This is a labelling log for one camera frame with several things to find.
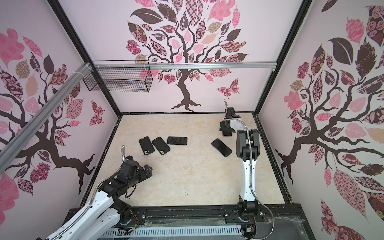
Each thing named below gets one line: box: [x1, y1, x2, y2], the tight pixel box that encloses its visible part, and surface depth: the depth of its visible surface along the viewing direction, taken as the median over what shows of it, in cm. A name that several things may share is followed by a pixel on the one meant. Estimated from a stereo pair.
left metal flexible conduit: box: [52, 145, 126, 240], surface depth 49 cm
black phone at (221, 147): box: [211, 138, 233, 158], surface depth 102 cm
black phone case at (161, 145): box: [151, 136, 171, 155], surface depth 103 cm
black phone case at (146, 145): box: [138, 136, 155, 156], surface depth 103 cm
